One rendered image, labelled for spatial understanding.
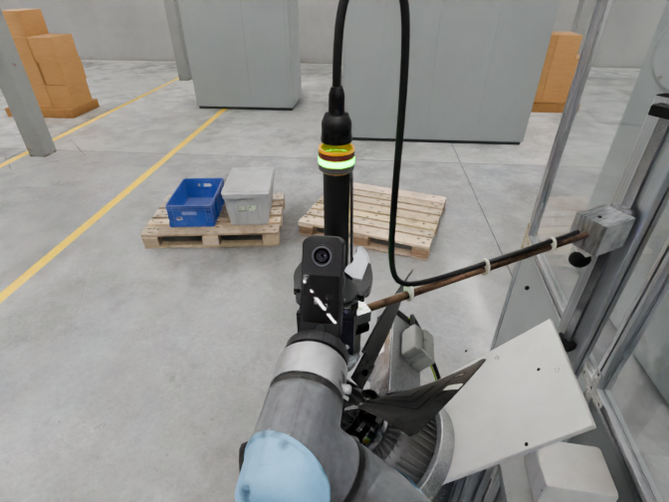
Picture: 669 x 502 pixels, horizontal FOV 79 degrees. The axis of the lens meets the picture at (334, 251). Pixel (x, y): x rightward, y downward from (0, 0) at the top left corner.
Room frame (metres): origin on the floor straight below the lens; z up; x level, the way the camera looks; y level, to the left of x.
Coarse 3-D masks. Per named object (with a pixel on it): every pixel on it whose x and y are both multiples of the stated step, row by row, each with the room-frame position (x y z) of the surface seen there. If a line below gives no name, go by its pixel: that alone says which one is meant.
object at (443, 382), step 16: (432, 384) 0.46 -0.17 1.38; (448, 384) 0.44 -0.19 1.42; (464, 384) 0.42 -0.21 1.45; (368, 400) 0.49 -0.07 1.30; (384, 400) 0.46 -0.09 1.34; (400, 400) 0.44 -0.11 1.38; (416, 400) 0.42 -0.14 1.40; (432, 400) 0.40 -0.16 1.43; (448, 400) 0.39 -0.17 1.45; (384, 416) 0.40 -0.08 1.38; (400, 416) 0.39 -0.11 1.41; (416, 416) 0.37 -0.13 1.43; (432, 416) 0.36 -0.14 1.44; (416, 432) 0.34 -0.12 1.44
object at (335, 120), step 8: (336, 88) 0.46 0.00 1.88; (336, 96) 0.46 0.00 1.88; (336, 104) 0.46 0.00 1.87; (328, 112) 0.47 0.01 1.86; (336, 112) 0.46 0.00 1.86; (344, 112) 0.47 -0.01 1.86; (328, 120) 0.45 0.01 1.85; (336, 120) 0.45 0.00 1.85; (344, 120) 0.45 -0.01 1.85; (328, 128) 0.45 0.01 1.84; (336, 128) 0.45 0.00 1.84; (344, 128) 0.45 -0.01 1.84; (328, 136) 0.45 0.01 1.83; (336, 136) 0.45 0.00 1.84; (344, 136) 0.45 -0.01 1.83; (336, 144) 0.45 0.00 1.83
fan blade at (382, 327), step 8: (400, 288) 0.73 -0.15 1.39; (384, 312) 0.69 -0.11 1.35; (392, 312) 0.76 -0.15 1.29; (384, 320) 0.71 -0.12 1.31; (392, 320) 0.77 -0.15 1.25; (376, 328) 0.67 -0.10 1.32; (384, 328) 0.72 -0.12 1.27; (376, 336) 0.69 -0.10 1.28; (384, 336) 0.73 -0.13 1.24; (368, 344) 0.65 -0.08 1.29; (376, 344) 0.69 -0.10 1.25; (368, 352) 0.66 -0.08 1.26; (376, 352) 0.69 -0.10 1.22
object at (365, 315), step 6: (366, 306) 0.49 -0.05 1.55; (360, 312) 0.47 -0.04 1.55; (366, 312) 0.47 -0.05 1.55; (360, 318) 0.47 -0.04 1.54; (366, 318) 0.47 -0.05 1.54; (360, 324) 0.47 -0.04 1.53; (366, 324) 0.47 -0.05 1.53; (360, 330) 0.46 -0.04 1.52; (366, 330) 0.47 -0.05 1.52; (354, 342) 0.46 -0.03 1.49; (348, 348) 0.47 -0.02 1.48; (354, 348) 0.46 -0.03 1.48; (354, 354) 0.46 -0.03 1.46; (348, 360) 0.45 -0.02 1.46; (354, 360) 0.45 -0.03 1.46; (348, 366) 0.44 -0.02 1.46
